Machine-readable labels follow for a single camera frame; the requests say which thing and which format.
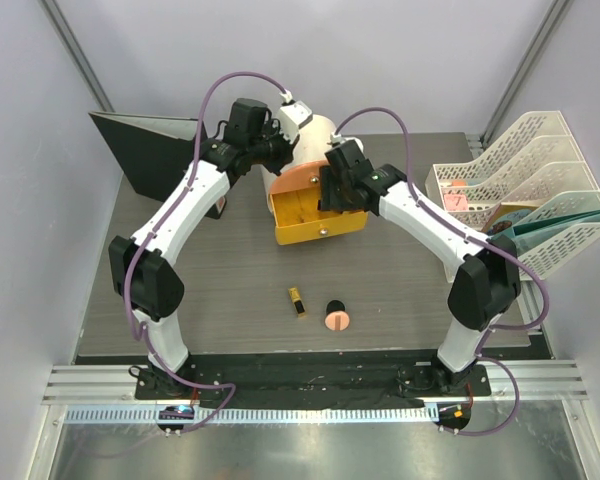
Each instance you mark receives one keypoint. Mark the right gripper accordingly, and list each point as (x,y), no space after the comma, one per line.
(328,198)

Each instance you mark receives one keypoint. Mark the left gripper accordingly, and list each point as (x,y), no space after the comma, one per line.
(273,128)

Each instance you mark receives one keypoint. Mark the white round drawer organizer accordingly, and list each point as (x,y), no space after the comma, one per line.
(314,141)

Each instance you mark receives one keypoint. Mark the yellow drawer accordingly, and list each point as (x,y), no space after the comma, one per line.
(298,219)

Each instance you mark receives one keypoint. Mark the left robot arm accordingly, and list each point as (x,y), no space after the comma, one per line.
(143,265)

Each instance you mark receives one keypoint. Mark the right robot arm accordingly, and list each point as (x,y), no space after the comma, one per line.
(486,279)

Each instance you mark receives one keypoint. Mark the gold black lipstick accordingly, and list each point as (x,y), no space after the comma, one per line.
(297,302)

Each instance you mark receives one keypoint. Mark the black lever arch binder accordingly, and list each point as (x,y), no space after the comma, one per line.
(154,152)

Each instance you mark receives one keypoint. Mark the black round jar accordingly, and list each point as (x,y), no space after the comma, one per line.
(335,306)

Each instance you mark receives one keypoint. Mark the pink powder puff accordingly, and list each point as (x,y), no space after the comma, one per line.
(337,320)

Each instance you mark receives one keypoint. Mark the pink sticky note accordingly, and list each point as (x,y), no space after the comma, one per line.
(454,202)

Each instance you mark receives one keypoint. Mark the colourful book in rack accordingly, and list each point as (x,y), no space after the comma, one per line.
(507,214)

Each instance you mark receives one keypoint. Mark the teal folder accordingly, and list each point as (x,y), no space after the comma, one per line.
(557,233)

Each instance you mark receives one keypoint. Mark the white mesh file rack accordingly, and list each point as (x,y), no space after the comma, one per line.
(536,159)

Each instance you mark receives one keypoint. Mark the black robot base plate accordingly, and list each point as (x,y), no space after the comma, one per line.
(344,380)

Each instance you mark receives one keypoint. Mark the white slotted cable duct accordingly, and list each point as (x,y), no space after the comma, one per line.
(180,414)

